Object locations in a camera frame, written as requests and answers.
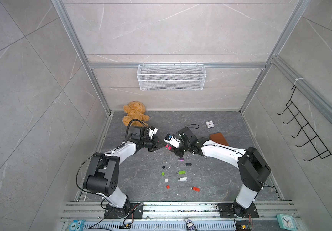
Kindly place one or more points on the small square pink-white packet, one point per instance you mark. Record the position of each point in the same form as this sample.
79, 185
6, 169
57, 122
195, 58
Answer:
210, 124

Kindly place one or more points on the red usb drive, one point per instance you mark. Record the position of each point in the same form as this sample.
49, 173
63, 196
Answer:
195, 189

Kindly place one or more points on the brown teddy bear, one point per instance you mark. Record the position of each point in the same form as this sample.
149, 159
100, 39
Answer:
135, 110

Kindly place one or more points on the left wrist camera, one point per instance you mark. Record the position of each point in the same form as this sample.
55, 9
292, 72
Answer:
152, 131

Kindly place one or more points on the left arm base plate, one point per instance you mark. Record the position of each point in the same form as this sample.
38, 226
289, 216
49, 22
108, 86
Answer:
132, 210

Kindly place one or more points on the black wire hook rack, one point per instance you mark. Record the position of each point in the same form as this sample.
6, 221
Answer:
311, 136

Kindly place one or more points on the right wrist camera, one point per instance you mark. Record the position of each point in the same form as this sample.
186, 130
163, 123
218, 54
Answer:
173, 140

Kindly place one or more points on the small purple toy figure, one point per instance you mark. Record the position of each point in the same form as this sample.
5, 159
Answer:
190, 226

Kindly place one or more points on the teal alarm clock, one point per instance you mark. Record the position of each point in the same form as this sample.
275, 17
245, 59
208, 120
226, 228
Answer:
286, 222

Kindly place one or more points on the blue cartoon alarm clock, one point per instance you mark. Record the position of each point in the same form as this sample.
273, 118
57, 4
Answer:
76, 225

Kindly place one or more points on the white wire mesh basket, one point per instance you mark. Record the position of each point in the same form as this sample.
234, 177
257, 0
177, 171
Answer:
171, 77

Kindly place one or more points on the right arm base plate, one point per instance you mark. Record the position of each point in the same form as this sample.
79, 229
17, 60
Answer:
232, 210

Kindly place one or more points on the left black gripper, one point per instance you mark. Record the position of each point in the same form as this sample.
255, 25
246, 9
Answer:
156, 145

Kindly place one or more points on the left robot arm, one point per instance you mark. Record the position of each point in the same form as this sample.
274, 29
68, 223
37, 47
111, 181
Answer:
103, 169

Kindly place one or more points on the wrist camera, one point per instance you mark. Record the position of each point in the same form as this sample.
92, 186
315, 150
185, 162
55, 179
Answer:
173, 140
152, 131

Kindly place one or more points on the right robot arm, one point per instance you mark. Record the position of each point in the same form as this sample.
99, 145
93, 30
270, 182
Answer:
253, 168

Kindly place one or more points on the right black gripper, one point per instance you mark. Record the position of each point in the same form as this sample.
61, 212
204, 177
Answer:
176, 151

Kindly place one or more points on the green usb drive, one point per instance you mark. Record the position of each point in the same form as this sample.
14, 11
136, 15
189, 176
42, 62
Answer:
181, 172

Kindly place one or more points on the brown leather wallet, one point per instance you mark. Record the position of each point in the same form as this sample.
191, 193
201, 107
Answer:
218, 138

